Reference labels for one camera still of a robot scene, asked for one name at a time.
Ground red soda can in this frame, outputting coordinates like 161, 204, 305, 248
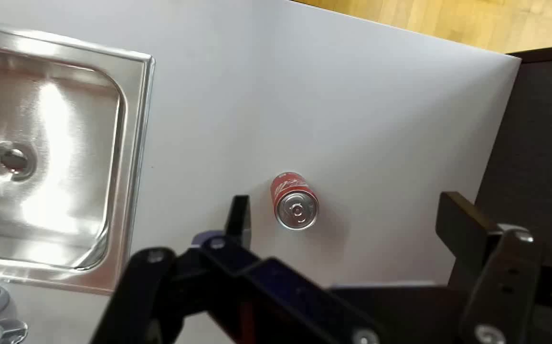
270, 171, 320, 231

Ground stainless steel sink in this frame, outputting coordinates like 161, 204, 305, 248
0, 24, 154, 294

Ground dark brown cabinet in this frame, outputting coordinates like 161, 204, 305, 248
478, 47, 552, 257

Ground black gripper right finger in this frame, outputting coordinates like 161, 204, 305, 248
436, 190, 552, 344

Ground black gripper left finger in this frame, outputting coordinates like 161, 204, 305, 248
91, 194, 387, 344

